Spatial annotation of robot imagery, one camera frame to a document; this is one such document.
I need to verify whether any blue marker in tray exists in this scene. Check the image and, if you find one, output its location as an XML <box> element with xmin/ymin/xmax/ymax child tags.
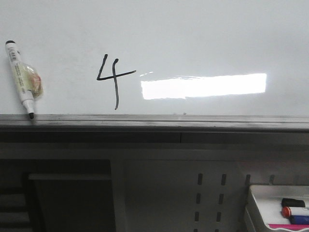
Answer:
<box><xmin>289</xmin><ymin>215</ymin><xmax>309</xmax><ymax>225</ymax></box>

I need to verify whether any white whiteboard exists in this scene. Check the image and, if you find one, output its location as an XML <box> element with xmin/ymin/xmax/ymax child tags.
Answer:
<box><xmin>0</xmin><ymin>0</ymin><xmax>309</xmax><ymax>116</ymax></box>

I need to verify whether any pink item in tray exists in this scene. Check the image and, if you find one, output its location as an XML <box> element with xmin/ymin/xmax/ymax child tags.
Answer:
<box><xmin>267</xmin><ymin>224</ymin><xmax>309</xmax><ymax>232</ymax></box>

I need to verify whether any white black whiteboard marker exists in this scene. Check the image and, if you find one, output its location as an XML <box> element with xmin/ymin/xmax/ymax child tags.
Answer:
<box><xmin>5</xmin><ymin>40</ymin><xmax>43</xmax><ymax>120</ymax></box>

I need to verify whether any dark whiteboard frame ledge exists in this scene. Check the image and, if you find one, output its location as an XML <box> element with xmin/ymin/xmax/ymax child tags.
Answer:
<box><xmin>0</xmin><ymin>114</ymin><xmax>309</xmax><ymax>144</ymax></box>

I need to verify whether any black marker in tray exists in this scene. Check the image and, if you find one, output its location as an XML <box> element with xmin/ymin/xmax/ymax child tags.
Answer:
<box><xmin>281</xmin><ymin>198</ymin><xmax>306</xmax><ymax>207</ymax></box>

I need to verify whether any dark shelf unit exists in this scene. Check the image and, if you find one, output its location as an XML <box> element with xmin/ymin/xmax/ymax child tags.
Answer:
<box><xmin>0</xmin><ymin>159</ymin><xmax>116</xmax><ymax>232</ymax></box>

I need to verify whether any red capped marker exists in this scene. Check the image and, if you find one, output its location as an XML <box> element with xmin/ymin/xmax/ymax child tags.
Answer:
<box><xmin>281</xmin><ymin>206</ymin><xmax>309</xmax><ymax>218</ymax></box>

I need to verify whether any white storage tray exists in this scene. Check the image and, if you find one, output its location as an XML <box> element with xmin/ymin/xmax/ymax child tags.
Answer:
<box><xmin>244</xmin><ymin>185</ymin><xmax>309</xmax><ymax>232</ymax></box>

